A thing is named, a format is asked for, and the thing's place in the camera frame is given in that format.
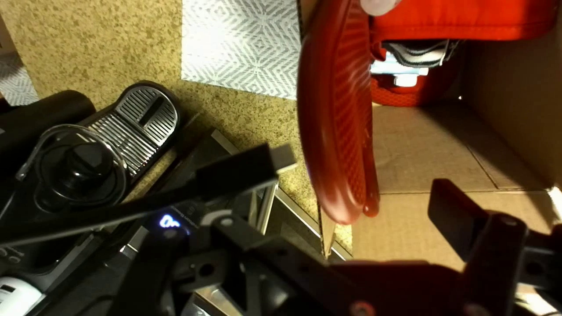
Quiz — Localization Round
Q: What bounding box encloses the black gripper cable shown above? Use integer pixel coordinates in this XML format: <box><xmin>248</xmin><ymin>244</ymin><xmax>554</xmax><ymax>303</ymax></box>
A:
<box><xmin>0</xmin><ymin>191</ymin><xmax>196</xmax><ymax>247</ymax></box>

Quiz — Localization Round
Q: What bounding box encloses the brown cardboard box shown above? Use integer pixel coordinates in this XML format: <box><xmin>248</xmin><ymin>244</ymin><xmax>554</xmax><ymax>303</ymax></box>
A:
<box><xmin>315</xmin><ymin>0</ymin><xmax>562</xmax><ymax>273</ymax></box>

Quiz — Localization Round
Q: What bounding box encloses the black coffee machine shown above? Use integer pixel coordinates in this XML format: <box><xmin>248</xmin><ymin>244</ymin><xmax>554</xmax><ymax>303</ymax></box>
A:
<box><xmin>0</xmin><ymin>80</ymin><xmax>182</xmax><ymax>226</ymax></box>

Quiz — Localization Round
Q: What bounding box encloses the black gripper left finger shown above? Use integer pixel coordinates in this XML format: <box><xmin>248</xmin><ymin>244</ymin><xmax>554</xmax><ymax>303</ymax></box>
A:
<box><xmin>111</xmin><ymin>144</ymin><xmax>278</xmax><ymax>316</ymax></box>

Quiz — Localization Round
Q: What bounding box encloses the white patterned placemat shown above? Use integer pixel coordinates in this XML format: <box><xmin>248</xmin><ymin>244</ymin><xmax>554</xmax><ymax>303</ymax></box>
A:
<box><xmin>182</xmin><ymin>0</ymin><xmax>301</xmax><ymax>100</ymax></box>

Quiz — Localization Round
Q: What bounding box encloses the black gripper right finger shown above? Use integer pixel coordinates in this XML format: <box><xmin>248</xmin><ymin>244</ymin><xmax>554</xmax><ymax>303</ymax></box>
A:
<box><xmin>427</xmin><ymin>179</ymin><xmax>562</xmax><ymax>316</ymax></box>

